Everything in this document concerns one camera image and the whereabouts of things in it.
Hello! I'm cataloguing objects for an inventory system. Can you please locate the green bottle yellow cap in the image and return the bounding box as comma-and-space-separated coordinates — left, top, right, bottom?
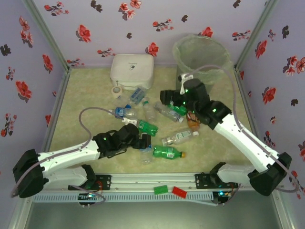
137, 120, 159, 137

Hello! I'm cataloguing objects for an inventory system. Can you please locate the clear bottle blue cap front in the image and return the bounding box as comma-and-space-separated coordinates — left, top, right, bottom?
139, 146, 153, 165

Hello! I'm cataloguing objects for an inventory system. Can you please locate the green bottle orange cap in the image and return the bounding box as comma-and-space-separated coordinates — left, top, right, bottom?
168, 101, 188, 117
152, 145, 187, 159

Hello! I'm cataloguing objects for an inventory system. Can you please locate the blue-label bottle white cap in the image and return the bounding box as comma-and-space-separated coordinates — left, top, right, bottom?
108, 106, 138, 120

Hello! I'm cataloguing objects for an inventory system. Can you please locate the orange juice bottle red label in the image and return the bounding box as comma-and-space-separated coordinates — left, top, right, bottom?
186, 111, 201, 132

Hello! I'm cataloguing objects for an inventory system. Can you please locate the blue-label bottle blue cap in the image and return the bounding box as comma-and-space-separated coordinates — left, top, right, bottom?
125, 86, 147, 110

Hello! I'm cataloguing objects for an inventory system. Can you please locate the clear bottle green label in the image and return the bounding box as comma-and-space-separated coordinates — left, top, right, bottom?
161, 128, 200, 146

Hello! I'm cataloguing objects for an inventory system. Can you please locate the grey mesh waste bin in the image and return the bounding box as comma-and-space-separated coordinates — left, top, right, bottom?
173, 34, 231, 97

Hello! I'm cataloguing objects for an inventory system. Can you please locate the clear plastic bin liner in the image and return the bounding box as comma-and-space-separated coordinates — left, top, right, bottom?
172, 33, 235, 84

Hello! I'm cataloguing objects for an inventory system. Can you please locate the clear crushed bottle white cap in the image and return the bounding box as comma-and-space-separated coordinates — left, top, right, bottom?
154, 101, 184, 124

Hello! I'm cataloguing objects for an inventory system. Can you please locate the white plastic box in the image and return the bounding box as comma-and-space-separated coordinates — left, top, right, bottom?
110, 53, 154, 91

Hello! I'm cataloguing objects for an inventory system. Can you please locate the beige tape roll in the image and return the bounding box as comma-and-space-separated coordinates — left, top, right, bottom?
111, 85, 123, 99

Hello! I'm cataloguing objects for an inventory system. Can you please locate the green toy block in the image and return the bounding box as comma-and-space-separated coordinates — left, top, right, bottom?
153, 185, 169, 195

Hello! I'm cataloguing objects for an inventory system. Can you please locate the red toy block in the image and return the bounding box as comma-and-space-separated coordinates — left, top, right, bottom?
172, 186, 188, 198

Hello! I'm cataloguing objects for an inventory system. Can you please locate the small circuit board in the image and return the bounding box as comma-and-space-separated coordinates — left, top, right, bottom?
213, 190, 233, 206
78, 192, 102, 208

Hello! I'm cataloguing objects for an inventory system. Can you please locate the grey metal panel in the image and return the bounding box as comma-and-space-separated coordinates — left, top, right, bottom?
9, 189, 295, 229

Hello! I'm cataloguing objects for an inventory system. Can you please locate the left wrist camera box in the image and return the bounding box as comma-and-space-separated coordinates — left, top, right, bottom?
121, 116, 139, 126

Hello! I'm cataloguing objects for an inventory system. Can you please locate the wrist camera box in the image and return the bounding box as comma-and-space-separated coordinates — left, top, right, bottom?
121, 116, 139, 126
178, 73, 194, 95

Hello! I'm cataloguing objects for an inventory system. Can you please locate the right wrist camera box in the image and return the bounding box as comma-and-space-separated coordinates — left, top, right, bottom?
178, 73, 194, 95

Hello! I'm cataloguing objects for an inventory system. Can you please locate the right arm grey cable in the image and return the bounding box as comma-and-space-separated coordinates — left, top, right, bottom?
188, 64, 301, 206

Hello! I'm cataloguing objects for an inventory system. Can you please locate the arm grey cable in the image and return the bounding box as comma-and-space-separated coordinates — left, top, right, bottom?
10, 107, 125, 207
188, 64, 301, 206

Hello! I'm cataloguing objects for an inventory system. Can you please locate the aluminium mounting rail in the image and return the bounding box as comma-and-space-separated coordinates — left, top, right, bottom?
22, 172, 285, 191

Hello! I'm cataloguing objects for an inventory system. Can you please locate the aluminium side rail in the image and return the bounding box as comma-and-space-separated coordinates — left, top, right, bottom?
233, 68, 265, 153
40, 68, 72, 153

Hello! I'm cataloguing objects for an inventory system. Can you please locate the left arm grey cable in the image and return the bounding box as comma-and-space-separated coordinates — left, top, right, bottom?
10, 107, 125, 207

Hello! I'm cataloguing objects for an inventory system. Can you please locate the white slotted cable duct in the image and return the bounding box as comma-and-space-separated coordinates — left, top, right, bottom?
32, 191, 219, 207

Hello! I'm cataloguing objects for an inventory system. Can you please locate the aluminium frame post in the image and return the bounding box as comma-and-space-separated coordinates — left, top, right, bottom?
234, 0, 279, 71
22, 0, 71, 71

